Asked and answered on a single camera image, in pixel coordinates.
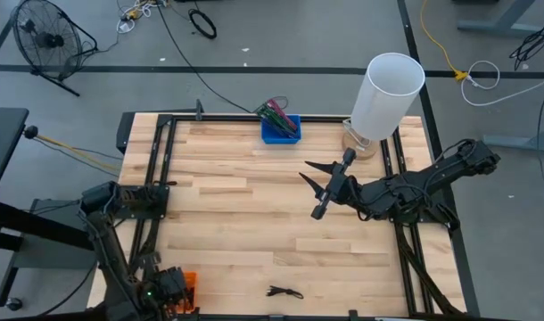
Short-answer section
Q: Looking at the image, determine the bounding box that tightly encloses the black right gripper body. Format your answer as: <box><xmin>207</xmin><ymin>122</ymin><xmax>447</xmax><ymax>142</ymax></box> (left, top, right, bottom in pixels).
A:
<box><xmin>309</xmin><ymin>146</ymin><xmax>360</xmax><ymax>221</ymax></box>

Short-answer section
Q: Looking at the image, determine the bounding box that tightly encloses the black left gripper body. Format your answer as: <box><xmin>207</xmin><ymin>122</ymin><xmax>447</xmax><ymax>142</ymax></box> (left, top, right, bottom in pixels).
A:
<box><xmin>153</xmin><ymin>266</ymin><xmax>196</xmax><ymax>316</ymax></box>

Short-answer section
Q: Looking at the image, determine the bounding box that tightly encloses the magenta braided USB cable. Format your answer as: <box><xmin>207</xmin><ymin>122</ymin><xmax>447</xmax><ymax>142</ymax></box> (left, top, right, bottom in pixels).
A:
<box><xmin>266</xmin><ymin>98</ymin><xmax>300</xmax><ymax>132</ymax></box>

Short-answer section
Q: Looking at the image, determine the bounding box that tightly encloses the orange plastic bin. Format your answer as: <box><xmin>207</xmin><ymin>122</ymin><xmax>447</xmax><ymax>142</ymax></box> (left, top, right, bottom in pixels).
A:
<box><xmin>175</xmin><ymin>271</ymin><xmax>199</xmax><ymax>314</ymax></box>

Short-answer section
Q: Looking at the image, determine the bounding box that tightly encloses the blue plastic bin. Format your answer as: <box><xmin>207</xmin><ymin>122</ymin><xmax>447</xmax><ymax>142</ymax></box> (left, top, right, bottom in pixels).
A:
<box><xmin>260</xmin><ymin>114</ymin><xmax>303</xmax><ymax>145</ymax></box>

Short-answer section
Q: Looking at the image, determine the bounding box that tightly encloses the black caster wheel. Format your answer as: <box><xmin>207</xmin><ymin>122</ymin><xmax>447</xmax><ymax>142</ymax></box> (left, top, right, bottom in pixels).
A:
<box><xmin>4</xmin><ymin>296</ymin><xmax>25</xmax><ymax>313</ymax></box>

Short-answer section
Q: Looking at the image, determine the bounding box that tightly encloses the grey desk foot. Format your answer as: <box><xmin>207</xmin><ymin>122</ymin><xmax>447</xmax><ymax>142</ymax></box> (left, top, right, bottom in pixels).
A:
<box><xmin>480</xmin><ymin>133</ymin><xmax>544</xmax><ymax>155</ymax></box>

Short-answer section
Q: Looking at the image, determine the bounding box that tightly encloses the black side desk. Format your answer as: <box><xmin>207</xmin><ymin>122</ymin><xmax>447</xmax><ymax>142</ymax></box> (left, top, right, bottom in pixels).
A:
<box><xmin>0</xmin><ymin>106</ymin><xmax>103</xmax><ymax>313</ymax></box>

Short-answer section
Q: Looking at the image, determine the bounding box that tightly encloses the grey desk leg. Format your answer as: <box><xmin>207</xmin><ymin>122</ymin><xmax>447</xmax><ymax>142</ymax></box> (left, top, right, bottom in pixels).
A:
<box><xmin>456</xmin><ymin>0</ymin><xmax>544</xmax><ymax>39</ymax></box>

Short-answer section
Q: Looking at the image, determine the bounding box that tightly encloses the black floor fan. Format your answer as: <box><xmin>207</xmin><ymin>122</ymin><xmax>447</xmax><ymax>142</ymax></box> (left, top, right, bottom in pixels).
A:
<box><xmin>11</xmin><ymin>0</ymin><xmax>99</xmax><ymax>98</ymax></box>

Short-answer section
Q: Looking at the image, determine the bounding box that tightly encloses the black arm cable harness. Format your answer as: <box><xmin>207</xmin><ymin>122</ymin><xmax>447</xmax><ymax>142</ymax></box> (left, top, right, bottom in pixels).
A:
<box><xmin>393</xmin><ymin>221</ymin><xmax>466</xmax><ymax>318</ymax></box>
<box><xmin>128</xmin><ymin>217</ymin><xmax>162</xmax><ymax>286</ymax></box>

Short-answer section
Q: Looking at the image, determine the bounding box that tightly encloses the thin black USB cable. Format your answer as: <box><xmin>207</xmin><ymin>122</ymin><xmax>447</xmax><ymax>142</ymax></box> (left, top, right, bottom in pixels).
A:
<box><xmin>265</xmin><ymin>284</ymin><xmax>305</xmax><ymax>300</ymax></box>

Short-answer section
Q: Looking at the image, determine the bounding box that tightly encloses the white floor cable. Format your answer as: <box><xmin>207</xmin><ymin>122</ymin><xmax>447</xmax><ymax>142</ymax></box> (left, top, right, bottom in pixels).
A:
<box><xmin>459</xmin><ymin>59</ymin><xmax>544</xmax><ymax>108</ymax></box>

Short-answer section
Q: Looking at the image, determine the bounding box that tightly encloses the thin yellow wire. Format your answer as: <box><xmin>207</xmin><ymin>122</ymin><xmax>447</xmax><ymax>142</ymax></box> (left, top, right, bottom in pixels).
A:
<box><xmin>34</xmin><ymin>133</ymin><xmax>121</xmax><ymax>173</ymax></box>

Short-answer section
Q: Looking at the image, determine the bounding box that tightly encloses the yellow extension cord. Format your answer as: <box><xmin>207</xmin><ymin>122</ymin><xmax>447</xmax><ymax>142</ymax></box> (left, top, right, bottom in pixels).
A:
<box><xmin>419</xmin><ymin>0</ymin><xmax>470</xmax><ymax>83</ymax></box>

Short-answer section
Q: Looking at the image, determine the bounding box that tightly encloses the long black floor cable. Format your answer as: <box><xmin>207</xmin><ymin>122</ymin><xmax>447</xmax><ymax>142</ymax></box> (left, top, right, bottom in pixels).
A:
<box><xmin>155</xmin><ymin>0</ymin><xmax>255</xmax><ymax>115</ymax></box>

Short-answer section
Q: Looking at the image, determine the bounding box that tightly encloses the coiled black floor cable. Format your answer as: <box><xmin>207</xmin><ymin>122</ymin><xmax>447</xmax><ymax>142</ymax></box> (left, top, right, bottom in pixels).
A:
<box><xmin>187</xmin><ymin>8</ymin><xmax>218</xmax><ymax>40</ymax></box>

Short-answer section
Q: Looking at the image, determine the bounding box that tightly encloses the black cable bundle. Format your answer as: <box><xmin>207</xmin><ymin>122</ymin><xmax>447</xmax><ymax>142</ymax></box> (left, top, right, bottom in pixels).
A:
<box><xmin>508</xmin><ymin>12</ymin><xmax>544</xmax><ymax>71</ymax></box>

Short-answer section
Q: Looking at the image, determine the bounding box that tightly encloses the power strip with white cables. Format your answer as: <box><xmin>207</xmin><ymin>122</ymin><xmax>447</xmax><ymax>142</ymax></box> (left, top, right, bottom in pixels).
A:
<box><xmin>115</xmin><ymin>0</ymin><xmax>167</xmax><ymax>35</ymax></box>

